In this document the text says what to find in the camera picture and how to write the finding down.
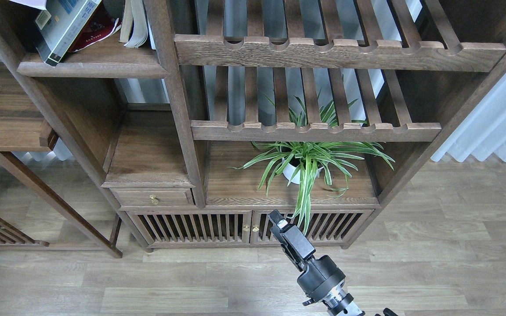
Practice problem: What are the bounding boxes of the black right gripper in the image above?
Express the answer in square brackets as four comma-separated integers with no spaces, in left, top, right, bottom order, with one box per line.
[268,210,346,305]

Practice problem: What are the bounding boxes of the red paperback book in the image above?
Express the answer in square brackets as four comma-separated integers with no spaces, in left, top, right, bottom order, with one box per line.
[68,4,121,53]

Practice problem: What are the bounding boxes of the yellow-green black book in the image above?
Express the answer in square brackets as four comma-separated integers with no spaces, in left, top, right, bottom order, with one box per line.
[34,0,101,67]

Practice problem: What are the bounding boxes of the white lavender book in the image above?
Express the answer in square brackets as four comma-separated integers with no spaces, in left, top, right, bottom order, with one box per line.
[11,0,47,10]

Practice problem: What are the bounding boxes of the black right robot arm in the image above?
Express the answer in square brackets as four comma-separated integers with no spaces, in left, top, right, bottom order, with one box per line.
[269,210,365,316]

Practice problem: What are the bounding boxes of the beige upright books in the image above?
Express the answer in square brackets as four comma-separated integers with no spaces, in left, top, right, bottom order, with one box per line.
[119,0,156,50]

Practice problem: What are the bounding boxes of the brass cabinet door knobs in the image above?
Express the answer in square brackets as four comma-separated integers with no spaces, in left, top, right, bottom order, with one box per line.
[242,225,260,233]

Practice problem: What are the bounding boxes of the white plant pot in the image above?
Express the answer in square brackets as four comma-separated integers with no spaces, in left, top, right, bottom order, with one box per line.
[283,158,323,184]

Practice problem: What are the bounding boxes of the green spider plant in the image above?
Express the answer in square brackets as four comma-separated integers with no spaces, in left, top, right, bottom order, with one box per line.
[235,90,396,237]

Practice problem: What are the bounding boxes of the brass drawer knob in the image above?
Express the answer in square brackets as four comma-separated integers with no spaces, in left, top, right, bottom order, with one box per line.
[149,195,159,205]

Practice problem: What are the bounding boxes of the dark wooden bookshelf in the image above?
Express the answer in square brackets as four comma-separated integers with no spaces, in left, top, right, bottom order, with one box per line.
[0,0,506,250]

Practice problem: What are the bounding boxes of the white curtain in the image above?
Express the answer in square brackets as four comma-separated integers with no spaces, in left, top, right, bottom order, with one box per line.
[432,74,506,162]

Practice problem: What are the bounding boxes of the wooden side table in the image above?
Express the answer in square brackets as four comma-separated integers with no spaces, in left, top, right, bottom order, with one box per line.
[0,62,122,258]

